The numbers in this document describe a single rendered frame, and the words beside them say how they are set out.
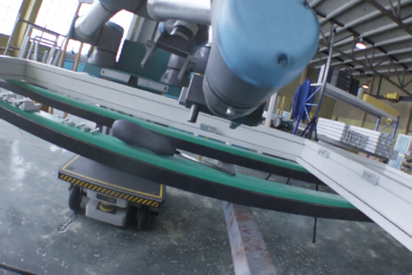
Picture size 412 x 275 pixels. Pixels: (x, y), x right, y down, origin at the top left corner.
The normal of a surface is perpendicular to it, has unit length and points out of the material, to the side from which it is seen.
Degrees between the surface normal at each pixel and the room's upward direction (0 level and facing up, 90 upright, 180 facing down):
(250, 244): 0
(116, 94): 90
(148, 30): 90
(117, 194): 90
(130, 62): 90
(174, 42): 67
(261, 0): 75
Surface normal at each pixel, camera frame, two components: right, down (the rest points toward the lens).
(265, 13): 0.11, -0.13
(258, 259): 0.28, -0.95
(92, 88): 0.01, 0.12
